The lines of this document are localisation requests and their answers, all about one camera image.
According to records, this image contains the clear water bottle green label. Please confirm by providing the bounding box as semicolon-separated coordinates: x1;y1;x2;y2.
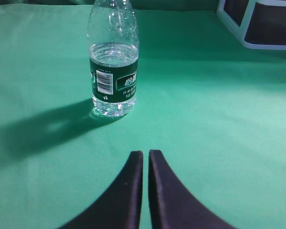
87;0;139;117

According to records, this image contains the green table cloth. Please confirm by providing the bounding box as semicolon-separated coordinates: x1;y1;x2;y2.
0;4;286;229

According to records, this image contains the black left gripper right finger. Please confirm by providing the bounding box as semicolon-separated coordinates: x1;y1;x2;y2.
148;150;234;229

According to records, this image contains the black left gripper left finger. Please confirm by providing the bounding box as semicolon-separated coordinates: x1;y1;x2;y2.
61;151;143;229

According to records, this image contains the green backdrop cloth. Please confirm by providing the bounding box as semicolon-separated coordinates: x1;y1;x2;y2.
0;0;219;11

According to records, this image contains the white drawer cabinet frame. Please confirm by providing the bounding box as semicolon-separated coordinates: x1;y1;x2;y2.
216;0;286;51

